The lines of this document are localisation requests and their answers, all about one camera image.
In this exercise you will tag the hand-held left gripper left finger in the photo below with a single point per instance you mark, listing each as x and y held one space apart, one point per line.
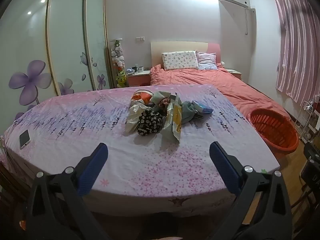
92 170

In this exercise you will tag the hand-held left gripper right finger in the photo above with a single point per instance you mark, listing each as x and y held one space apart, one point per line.
225 170

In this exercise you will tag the orange plastic laundry basket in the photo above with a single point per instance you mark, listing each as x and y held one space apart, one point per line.
272 130

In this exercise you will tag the red knit scarf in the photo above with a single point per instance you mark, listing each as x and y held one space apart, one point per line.
164 102

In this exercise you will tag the pink floral tablecloth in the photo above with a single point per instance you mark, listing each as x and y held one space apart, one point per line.
75 120

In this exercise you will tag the translucent beige plastic bag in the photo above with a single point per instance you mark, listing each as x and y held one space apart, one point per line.
132 115

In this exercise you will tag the mint green fluffy cloth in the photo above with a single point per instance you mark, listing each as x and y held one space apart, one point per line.
187 111

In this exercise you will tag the black and white patterned cloth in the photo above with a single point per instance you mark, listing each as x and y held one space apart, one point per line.
148 122

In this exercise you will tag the white smartphone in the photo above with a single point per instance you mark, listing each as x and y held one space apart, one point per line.
24 139

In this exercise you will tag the bed with coral duvet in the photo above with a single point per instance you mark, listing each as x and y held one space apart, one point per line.
200 77

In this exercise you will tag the pink nightstand with papers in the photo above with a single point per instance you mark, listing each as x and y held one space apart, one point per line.
235 72

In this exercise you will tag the grey-green plastic bag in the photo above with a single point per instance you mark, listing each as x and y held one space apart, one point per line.
158 97

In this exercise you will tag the pink nightstand with mugs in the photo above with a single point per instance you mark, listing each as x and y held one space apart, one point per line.
138 78

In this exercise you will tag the small white round lamp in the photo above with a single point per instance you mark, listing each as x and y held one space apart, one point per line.
223 63

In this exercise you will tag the striped pink pillow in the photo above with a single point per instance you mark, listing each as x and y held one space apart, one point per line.
207 60

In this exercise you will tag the white mug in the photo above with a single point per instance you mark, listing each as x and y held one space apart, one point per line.
140 68

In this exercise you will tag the column of stuffed toys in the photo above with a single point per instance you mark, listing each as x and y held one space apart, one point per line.
118 60

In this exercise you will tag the floral white pillow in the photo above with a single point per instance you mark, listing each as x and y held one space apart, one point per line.
180 60

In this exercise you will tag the pink striped curtain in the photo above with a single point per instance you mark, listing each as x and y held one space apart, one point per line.
297 42

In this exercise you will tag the beige and pink headboard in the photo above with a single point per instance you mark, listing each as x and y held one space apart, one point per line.
175 46

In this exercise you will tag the flower-printed sliding wardrobe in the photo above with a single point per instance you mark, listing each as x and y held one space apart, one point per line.
67 30

